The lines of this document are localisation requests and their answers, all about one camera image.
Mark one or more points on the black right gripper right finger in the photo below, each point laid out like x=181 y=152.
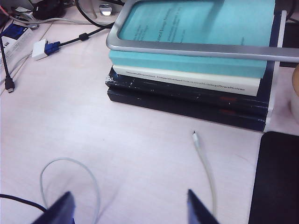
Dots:
x=198 y=212

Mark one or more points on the white book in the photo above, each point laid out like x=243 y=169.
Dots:
x=187 y=80

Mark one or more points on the dark navy book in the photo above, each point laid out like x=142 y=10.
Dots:
x=187 y=109
x=187 y=93

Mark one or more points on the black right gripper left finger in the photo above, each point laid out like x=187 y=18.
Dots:
x=58 y=212

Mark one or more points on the silver teal monitor stand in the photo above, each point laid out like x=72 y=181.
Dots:
x=187 y=47

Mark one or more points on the teal book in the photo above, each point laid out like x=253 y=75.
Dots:
x=187 y=65

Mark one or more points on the white VGA adapter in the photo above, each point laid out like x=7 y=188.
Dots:
x=39 y=50

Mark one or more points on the white cup wooden rim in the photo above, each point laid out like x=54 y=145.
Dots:
x=294 y=100

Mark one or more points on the silver divider foot bracket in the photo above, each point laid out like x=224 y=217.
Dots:
x=105 y=9

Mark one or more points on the black mouse pad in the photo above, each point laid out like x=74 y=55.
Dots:
x=278 y=177

